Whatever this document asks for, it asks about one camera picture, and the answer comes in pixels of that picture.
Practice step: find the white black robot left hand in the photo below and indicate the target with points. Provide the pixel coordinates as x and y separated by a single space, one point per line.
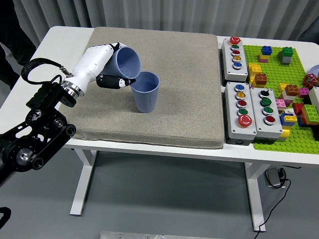
89 62

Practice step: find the blue ribbed plastic cup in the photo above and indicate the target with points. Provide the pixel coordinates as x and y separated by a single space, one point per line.
127 62
145 99

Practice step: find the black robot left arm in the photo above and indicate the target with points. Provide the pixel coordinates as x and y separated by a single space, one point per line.
37 129

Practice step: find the white table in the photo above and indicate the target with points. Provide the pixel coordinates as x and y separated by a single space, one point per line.
62 39

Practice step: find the white pleated curtain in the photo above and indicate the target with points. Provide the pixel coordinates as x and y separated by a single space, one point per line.
124 12

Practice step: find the grey-brown fabric mat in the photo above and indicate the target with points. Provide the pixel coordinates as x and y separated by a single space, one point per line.
174 87

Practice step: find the grey five-button control box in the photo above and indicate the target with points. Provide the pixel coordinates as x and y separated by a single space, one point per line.
230 72

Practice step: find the grey box with emergency stop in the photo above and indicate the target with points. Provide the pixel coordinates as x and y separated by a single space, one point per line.
235 132

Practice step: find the yellow toy brick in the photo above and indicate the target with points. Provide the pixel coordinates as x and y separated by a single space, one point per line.
254 69
284 134
264 57
252 81
282 88
290 118

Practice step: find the orange toy brick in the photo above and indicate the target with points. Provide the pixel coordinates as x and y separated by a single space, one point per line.
261 79
292 90

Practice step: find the pink toy brick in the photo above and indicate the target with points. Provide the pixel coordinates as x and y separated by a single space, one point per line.
262 60
280 102

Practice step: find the blue toy brick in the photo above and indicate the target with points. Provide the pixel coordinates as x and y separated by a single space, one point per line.
282 122
301 122
266 50

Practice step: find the green studded baseplate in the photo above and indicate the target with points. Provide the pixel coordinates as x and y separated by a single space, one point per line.
274 74

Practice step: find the grey toy brick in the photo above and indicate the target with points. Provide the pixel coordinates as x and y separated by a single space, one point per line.
286 61

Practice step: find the green toy brick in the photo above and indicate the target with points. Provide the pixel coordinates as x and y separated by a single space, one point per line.
311 114
286 52

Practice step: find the white toy brick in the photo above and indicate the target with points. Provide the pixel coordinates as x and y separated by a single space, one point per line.
286 97

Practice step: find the red toy brick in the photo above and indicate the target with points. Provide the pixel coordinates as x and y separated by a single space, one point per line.
297 108

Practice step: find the magenta toy brick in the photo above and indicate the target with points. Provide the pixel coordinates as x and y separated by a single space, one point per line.
303 92

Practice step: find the grey power adapter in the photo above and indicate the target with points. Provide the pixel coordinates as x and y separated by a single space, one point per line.
272 176

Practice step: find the red valve handwheel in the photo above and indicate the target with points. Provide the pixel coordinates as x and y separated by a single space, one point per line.
310 81

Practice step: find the pale blue plate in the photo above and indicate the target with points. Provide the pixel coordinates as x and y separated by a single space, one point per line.
315 71

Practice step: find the white box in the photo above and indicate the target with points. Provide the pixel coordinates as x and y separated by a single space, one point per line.
315 97

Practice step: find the grey box with selector switch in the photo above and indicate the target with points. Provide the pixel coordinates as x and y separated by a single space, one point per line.
270 129

